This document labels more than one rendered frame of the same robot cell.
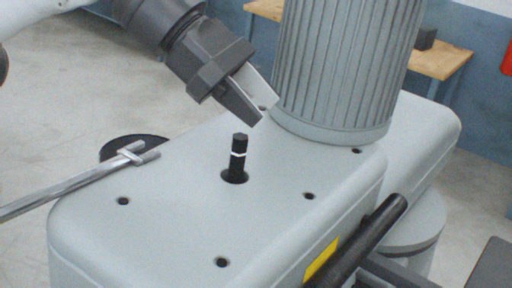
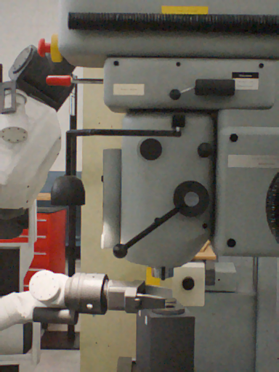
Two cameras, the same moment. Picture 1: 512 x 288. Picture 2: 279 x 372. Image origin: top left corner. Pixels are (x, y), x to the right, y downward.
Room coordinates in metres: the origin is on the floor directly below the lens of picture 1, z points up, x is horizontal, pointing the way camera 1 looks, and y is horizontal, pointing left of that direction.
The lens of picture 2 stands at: (-0.22, -1.27, 1.55)
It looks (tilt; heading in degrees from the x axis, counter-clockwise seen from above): 3 degrees down; 60
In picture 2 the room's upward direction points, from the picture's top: 1 degrees clockwise
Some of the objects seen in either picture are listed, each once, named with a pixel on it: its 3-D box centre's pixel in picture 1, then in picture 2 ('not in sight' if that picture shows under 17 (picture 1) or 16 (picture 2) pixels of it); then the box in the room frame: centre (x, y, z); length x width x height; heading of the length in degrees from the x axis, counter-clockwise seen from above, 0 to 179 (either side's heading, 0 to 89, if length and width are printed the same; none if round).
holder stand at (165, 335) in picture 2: not in sight; (163, 338); (0.83, 0.40, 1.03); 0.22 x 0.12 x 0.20; 70
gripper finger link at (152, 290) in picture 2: not in sight; (158, 292); (0.61, 0.07, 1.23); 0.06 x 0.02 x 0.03; 139
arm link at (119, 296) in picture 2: not in sight; (113, 296); (0.51, 0.09, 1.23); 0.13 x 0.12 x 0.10; 49
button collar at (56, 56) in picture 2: not in sight; (57, 47); (0.39, 0.14, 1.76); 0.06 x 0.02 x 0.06; 59
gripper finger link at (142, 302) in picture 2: not in sight; (150, 303); (0.54, -0.01, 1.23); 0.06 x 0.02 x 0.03; 139
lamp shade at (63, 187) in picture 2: not in sight; (67, 189); (0.40, 0.09, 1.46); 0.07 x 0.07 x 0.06
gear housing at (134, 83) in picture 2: not in sight; (186, 87); (0.62, 0.00, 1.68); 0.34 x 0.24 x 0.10; 149
